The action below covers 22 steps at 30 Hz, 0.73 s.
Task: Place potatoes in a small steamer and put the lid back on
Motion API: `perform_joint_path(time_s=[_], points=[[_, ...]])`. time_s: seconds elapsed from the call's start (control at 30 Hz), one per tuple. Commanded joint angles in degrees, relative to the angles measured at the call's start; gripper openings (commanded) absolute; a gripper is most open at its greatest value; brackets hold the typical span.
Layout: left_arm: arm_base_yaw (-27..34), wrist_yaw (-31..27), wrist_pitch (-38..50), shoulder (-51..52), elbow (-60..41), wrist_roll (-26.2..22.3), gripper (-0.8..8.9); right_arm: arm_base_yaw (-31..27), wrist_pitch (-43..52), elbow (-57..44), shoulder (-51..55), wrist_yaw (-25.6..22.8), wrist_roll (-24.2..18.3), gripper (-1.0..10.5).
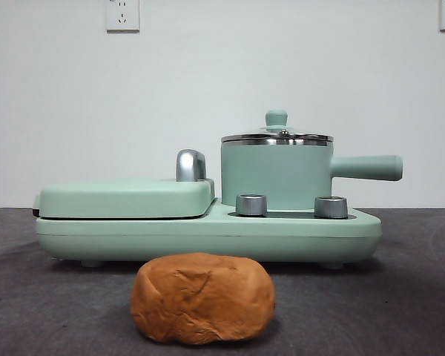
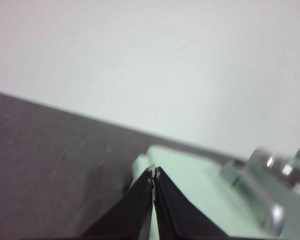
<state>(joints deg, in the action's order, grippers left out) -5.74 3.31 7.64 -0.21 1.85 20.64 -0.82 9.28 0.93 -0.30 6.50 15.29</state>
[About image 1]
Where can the glass pot lid green knob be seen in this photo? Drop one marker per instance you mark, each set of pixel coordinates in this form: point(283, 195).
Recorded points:
point(277, 118)

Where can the brown potato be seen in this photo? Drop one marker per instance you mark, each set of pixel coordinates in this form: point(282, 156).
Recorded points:
point(202, 300)

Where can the silver control knob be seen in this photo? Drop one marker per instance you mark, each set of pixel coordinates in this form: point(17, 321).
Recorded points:
point(331, 207)
point(251, 204)

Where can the mint green breakfast machine base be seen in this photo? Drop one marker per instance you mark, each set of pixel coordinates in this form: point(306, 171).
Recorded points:
point(207, 237)

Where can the mint green hinged griddle cover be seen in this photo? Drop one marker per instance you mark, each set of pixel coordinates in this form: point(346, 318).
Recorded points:
point(122, 198)

